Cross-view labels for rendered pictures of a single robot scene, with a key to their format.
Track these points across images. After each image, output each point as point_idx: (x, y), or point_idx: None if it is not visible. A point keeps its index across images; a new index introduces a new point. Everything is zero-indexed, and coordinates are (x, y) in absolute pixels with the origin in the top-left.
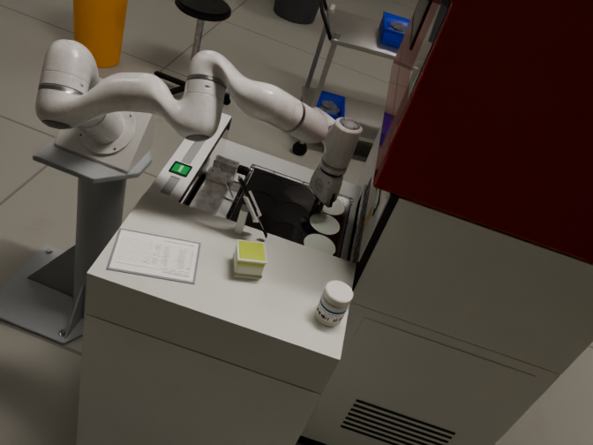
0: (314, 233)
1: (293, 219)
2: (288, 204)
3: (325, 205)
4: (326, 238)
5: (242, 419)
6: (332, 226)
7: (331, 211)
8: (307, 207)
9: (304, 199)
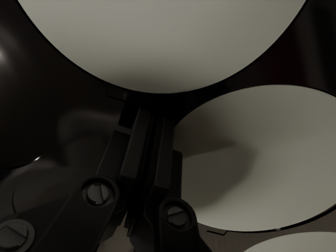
0: (250, 247)
1: (128, 242)
2: (28, 195)
3: (131, 5)
4: (313, 239)
5: None
6: (309, 162)
7: (224, 28)
8: (85, 144)
9: (11, 101)
